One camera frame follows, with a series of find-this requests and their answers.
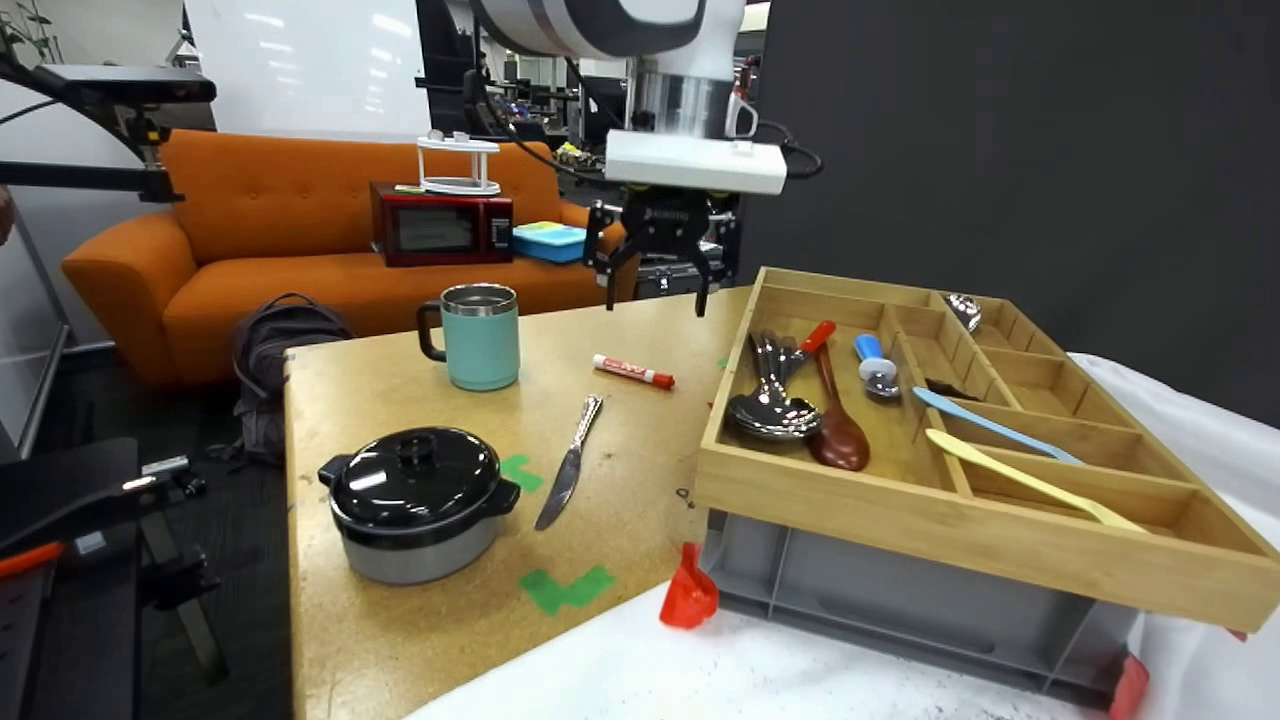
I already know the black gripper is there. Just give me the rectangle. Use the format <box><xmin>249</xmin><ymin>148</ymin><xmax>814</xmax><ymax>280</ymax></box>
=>
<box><xmin>585</xmin><ymin>183</ymin><xmax>740</xmax><ymax>316</ymax></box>

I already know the silver table knife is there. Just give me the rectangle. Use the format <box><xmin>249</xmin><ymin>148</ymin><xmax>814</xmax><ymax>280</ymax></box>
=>
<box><xmin>537</xmin><ymin>395</ymin><xmax>604</xmax><ymax>533</ymax></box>

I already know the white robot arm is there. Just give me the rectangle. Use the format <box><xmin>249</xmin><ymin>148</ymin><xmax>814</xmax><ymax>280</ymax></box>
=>
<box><xmin>417</xmin><ymin>0</ymin><xmax>746</xmax><ymax>304</ymax></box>

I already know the red whiteboard marker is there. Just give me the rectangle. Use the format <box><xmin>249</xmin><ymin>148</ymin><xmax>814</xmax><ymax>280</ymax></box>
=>
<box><xmin>592</xmin><ymin>357</ymin><xmax>676</xmax><ymax>392</ymax></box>

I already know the blue box on sofa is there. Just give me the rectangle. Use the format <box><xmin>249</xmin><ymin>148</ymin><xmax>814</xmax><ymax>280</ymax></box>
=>
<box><xmin>514</xmin><ymin>218</ymin><xmax>589</xmax><ymax>263</ymax></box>

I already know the large silver spoon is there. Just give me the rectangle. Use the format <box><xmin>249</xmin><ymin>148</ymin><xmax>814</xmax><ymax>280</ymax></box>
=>
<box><xmin>724</xmin><ymin>385</ymin><xmax>818</xmax><ymax>442</ymax></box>

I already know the brown wooden spoon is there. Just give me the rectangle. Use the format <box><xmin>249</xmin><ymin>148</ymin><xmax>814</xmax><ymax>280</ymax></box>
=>
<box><xmin>805</xmin><ymin>352</ymin><xmax>872</xmax><ymax>473</ymax></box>

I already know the red microwave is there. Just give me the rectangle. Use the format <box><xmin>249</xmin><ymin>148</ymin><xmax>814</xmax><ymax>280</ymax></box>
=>
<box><xmin>374</xmin><ymin>183</ymin><xmax>514</xmax><ymax>269</ymax></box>

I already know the orange sofa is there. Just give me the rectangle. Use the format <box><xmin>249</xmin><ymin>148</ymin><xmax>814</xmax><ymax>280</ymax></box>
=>
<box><xmin>59</xmin><ymin>128</ymin><xmax>604</xmax><ymax>389</ymax></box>

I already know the wooden cutlery tray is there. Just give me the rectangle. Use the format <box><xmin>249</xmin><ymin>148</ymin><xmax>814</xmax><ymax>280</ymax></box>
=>
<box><xmin>692</xmin><ymin>269</ymin><xmax>1280</xmax><ymax>631</ymax></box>

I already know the wooden spatula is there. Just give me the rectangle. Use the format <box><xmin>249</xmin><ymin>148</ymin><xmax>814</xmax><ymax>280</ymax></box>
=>
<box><xmin>925</xmin><ymin>426</ymin><xmax>1146</xmax><ymax>533</ymax></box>

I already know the grey pot with black lid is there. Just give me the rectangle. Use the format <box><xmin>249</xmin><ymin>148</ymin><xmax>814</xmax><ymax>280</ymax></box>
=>
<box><xmin>318</xmin><ymin>426</ymin><xmax>522</xmax><ymax>582</ymax></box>

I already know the light blue utensil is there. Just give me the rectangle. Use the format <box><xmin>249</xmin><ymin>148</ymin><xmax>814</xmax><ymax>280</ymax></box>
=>
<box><xmin>914</xmin><ymin>385</ymin><xmax>1083</xmax><ymax>463</ymax></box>

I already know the white tablecloth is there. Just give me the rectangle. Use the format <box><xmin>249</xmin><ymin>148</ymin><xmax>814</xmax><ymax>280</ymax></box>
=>
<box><xmin>411</xmin><ymin>348</ymin><xmax>1280</xmax><ymax>720</ymax></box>

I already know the black backpack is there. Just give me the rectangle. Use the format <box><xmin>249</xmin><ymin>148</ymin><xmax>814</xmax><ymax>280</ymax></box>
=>
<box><xmin>231</xmin><ymin>291</ymin><xmax>347</xmax><ymax>463</ymax></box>

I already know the grey plastic crate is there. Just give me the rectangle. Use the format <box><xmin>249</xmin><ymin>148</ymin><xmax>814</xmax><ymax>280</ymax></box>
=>
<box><xmin>700</xmin><ymin>513</ymin><xmax>1138</xmax><ymax>708</ymax></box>

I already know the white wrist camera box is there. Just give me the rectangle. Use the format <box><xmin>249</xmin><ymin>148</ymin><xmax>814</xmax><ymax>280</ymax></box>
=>
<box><xmin>604</xmin><ymin>128</ymin><xmax>789</xmax><ymax>195</ymax></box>

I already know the silver spoon handles bundle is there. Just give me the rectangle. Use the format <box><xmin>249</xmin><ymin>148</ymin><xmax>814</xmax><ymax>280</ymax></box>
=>
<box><xmin>748</xmin><ymin>332</ymin><xmax>805</xmax><ymax>395</ymax></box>

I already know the red handled utensil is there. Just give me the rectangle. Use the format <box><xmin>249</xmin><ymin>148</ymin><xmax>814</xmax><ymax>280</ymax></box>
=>
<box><xmin>799</xmin><ymin>319</ymin><xmax>835</xmax><ymax>357</ymax></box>

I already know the teal mug with black handle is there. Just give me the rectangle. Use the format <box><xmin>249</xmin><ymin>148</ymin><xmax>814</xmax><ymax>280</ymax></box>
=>
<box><xmin>417</xmin><ymin>280</ymin><xmax>522</xmax><ymax>392</ymax></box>

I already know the blue handled utensil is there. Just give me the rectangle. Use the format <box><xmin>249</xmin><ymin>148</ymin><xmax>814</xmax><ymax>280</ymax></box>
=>
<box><xmin>853</xmin><ymin>332</ymin><xmax>901</xmax><ymax>399</ymax></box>

